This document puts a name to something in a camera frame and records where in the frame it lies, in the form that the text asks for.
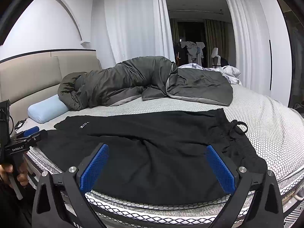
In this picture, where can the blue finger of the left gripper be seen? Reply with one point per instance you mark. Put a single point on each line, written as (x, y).
(31, 131)

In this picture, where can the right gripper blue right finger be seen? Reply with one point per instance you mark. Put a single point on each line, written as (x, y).
(266, 208)

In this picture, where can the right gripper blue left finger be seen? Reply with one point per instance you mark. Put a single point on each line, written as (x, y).
(60, 198)

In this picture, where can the black pants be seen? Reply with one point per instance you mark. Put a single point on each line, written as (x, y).
(154, 158)

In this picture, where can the light blue pillow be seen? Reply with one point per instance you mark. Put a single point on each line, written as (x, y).
(47, 109)

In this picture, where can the beige upholstered headboard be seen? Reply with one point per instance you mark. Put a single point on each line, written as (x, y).
(33, 77)

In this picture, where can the white honeycomb mattress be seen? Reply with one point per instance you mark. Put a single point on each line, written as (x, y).
(274, 130)

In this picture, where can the dark grey duvet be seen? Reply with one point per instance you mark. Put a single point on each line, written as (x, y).
(143, 77)

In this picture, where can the white crumpled bedsheet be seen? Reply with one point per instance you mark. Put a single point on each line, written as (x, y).
(229, 72)

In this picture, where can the glass door wardrobe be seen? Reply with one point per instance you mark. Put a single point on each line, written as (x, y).
(295, 30)

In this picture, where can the white sheer curtain left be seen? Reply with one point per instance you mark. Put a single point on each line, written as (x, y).
(125, 29)

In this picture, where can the white office chair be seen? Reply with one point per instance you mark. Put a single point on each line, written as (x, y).
(216, 58)

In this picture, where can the clothes pile on rack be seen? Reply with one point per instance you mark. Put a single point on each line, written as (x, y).
(188, 52)

